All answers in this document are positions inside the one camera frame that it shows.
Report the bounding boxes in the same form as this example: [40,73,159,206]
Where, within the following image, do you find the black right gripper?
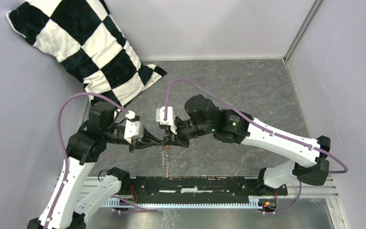
[162,117,214,149]

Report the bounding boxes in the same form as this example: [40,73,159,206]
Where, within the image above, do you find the large ring of keyrings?
[159,145,171,178]

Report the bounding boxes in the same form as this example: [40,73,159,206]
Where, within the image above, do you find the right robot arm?
[156,94,330,195]

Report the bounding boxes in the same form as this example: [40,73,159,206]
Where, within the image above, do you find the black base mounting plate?
[116,177,288,204]

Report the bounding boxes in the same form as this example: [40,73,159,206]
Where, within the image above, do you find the black white checkered pillow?
[6,0,167,106]

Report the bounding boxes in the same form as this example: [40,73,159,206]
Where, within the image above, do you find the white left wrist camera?
[124,111,144,144]

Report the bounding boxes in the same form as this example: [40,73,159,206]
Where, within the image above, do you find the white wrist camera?
[124,111,144,144]
[155,106,177,135]

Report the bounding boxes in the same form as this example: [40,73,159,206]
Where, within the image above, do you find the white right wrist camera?
[155,106,177,135]

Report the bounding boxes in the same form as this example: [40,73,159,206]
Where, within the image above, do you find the aluminium rail frame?
[79,176,339,198]

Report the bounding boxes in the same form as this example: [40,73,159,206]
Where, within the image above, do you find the white toothed cable duct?
[102,198,262,210]

